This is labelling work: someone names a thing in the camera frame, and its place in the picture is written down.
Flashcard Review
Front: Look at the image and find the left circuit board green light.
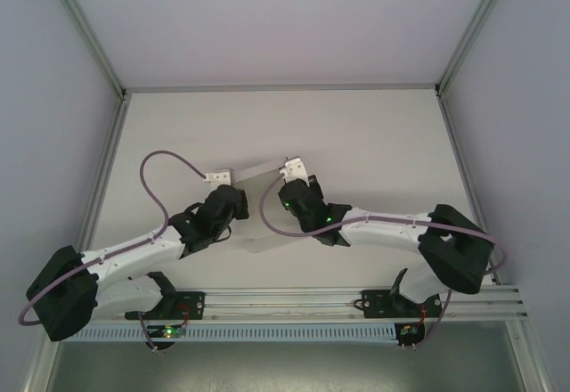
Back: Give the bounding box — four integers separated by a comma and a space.
149, 323, 188, 340

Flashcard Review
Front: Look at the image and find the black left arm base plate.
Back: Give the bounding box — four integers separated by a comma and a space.
124, 290, 208, 322

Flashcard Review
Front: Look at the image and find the aluminium table rear rail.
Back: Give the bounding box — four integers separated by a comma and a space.
123, 83, 441, 94

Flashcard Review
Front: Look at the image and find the aluminium mounting rail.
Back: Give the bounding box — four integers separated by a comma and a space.
95, 283, 529, 323

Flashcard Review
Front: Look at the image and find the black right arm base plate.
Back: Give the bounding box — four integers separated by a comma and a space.
361, 289, 447, 321

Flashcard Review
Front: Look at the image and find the grey slotted cable duct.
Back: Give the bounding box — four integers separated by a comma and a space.
70, 323, 398, 345

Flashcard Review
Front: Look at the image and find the aluminium table side rail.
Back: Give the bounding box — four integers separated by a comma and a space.
21, 93, 133, 392
436, 93, 550, 392

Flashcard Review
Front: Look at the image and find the aluminium frame post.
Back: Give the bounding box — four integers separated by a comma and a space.
43, 0, 131, 99
434, 0, 517, 98

